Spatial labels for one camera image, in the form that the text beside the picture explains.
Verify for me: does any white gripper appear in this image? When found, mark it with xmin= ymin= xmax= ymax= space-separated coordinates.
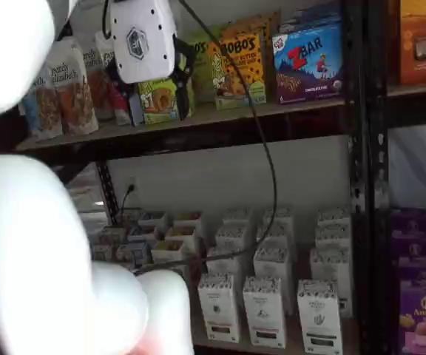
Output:
xmin=105 ymin=0 xmax=199 ymax=127

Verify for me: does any white box green strip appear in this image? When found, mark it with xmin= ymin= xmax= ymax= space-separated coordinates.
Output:
xmin=297 ymin=279 xmax=344 ymax=355
xmin=316 ymin=206 xmax=351 ymax=229
xmin=309 ymin=246 xmax=353 ymax=319
xmin=314 ymin=224 xmax=351 ymax=252

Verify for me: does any green Bobo's apple pie box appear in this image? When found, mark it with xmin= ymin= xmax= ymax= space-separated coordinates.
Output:
xmin=137 ymin=76 xmax=195 ymax=125

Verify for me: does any orange Bobo's peanut butter box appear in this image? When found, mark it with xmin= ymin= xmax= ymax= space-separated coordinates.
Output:
xmin=207 ymin=32 xmax=268 ymax=110
xmin=222 ymin=10 xmax=281 ymax=101

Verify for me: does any white box blue print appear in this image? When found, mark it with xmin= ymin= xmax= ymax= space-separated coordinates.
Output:
xmin=115 ymin=241 xmax=152 ymax=266
xmin=126 ymin=224 xmax=160 ymax=246
xmin=137 ymin=209 xmax=169 ymax=231

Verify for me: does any white box grey print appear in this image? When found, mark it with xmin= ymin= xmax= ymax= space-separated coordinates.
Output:
xmin=99 ymin=225 xmax=127 ymax=247
xmin=121 ymin=208 xmax=142 ymax=227
xmin=92 ymin=242 xmax=120 ymax=262

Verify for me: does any white box colourful print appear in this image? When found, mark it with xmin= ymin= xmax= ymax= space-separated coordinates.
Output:
xmin=163 ymin=225 xmax=200 ymax=249
xmin=150 ymin=239 xmax=189 ymax=266
xmin=172 ymin=209 xmax=203 ymax=231

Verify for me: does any white box brown strip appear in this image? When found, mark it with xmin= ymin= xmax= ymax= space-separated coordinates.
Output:
xmin=197 ymin=273 xmax=242 ymax=343
xmin=222 ymin=207 xmax=254 ymax=230
xmin=214 ymin=224 xmax=254 ymax=257
xmin=204 ymin=246 xmax=248 ymax=283

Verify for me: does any blue ZBar box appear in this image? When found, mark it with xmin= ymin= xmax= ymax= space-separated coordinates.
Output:
xmin=279 ymin=1 xmax=343 ymax=35
xmin=271 ymin=20 xmax=345 ymax=105

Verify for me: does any white box pink strip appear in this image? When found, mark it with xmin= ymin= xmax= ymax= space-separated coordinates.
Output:
xmin=242 ymin=275 xmax=287 ymax=349
xmin=256 ymin=223 xmax=295 ymax=253
xmin=252 ymin=246 xmax=296 ymax=316
xmin=263 ymin=207 xmax=295 ymax=229

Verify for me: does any large orange snack box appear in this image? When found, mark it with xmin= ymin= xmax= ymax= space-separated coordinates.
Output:
xmin=397 ymin=0 xmax=426 ymax=86

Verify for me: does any purple Annie's box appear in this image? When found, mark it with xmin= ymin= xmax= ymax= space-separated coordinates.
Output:
xmin=396 ymin=254 xmax=426 ymax=285
xmin=389 ymin=207 xmax=426 ymax=241
xmin=392 ymin=232 xmax=426 ymax=260
xmin=399 ymin=279 xmax=426 ymax=355

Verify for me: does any purely elizabeth bag orange label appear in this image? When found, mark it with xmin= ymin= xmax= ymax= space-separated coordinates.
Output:
xmin=79 ymin=36 xmax=113 ymax=121
xmin=45 ymin=38 xmax=99 ymax=135

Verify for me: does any purely elizabeth bag red label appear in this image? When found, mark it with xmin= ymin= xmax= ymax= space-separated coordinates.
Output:
xmin=94 ymin=31 xmax=133 ymax=126

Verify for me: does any black metal shelving unit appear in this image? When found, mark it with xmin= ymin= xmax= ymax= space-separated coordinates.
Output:
xmin=13 ymin=0 xmax=370 ymax=355
xmin=364 ymin=0 xmax=426 ymax=355

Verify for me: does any purely elizabeth bag blue label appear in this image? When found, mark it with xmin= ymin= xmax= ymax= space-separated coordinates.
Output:
xmin=18 ymin=72 xmax=64 ymax=142

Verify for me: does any white wall outlet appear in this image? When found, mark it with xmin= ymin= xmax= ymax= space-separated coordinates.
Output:
xmin=125 ymin=175 xmax=141 ymax=195

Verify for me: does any black plugged power cord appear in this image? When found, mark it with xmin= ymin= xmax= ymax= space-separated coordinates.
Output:
xmin=118 ymin=183 xmax=137 ymax=225

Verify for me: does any long black robot cable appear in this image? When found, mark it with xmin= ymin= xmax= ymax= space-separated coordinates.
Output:
xmin=133 ymin=0 xmax=277 ymax=277

